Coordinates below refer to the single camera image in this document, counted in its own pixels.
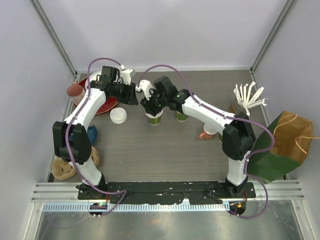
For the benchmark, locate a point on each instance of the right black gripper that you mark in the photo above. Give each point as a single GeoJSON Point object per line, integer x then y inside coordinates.
{"type": "Point", "coordinates": [149, 107]}

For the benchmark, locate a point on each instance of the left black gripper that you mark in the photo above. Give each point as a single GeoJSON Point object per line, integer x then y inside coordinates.
{"type": "Point", "coordinates": [130, 97]}

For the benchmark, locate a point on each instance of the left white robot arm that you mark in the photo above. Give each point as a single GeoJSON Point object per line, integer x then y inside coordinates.
{"type": "Point", "coordinates": [79, 157]}

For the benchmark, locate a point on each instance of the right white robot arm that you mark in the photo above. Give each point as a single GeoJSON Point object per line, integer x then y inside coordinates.
{"type": "Point", "coordinates": [237, 133]}

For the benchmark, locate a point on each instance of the white paper plate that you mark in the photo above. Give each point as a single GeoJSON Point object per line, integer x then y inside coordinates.
{"type": "Point", "coordinates": [93, 77]}

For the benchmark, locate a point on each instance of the blue leaf-shaped dish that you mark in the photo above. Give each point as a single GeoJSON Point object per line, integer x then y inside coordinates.
{"type": "Point", "coordinates": [93, 133]}

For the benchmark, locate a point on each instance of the pink floral mug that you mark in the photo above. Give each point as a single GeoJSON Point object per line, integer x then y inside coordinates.
{"type": "Point", "coordinates": [76, 92]}

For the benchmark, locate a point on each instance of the small pink espresso cup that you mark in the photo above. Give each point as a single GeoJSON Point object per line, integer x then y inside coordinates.
{"type": "Point", "coordinates": [208, 132]}

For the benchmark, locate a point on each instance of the green paper cup stack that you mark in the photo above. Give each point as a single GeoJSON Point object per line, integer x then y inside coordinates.
{"type": "Point", "coordinates": [220, 137]}

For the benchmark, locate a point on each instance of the cup of wrapped straws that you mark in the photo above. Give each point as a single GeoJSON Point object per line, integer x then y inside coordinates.
{"type": "Point", "coordinates": [246, 99]}

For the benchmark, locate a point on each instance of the cardboard cup carrier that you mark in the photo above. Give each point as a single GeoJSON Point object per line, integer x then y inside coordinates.
{"type": "Point", "coordinates": [62, 170]}

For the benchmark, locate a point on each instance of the brown paper bag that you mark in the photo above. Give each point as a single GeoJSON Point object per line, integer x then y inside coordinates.
{"type": "Point", "coordinates": [293, 136]}

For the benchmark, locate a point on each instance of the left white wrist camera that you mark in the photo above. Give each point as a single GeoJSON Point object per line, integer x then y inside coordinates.
{"type": "Point", "coordinates": [126, 75]}

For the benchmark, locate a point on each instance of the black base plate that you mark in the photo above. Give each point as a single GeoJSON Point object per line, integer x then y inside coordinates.
{"type": "Point", "coordinates": [167, 192]}

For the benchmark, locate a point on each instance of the white slotted cable duct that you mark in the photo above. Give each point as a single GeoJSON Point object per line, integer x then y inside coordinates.
{"type": "Point", "coordinates": [100, 207]}

